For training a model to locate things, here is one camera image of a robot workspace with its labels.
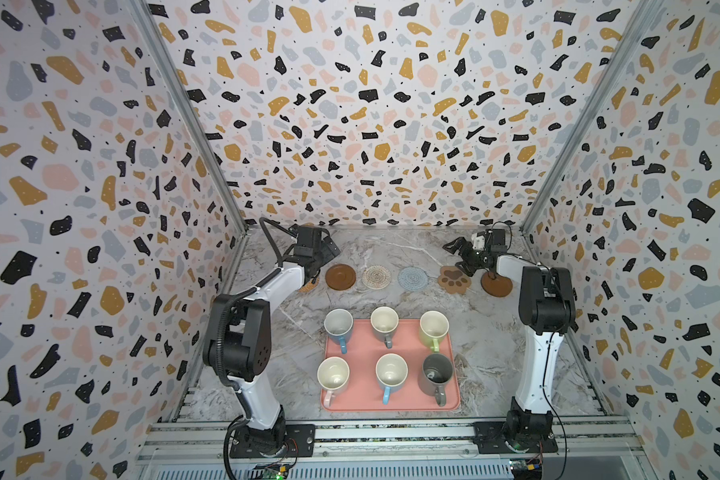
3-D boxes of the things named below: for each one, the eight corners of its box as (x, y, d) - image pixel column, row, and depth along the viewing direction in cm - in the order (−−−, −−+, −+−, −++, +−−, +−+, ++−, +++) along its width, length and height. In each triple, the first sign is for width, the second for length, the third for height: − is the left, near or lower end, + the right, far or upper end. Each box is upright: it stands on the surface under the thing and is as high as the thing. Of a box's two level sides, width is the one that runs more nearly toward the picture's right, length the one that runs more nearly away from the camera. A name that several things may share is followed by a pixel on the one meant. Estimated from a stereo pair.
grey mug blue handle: (325, 359, 88) (321, 345, 81) (329, 324, 95) (325, 308, 88) (351, 359, 88) (350, 345, 81) (354, 324, 96) (352, 308, 88)
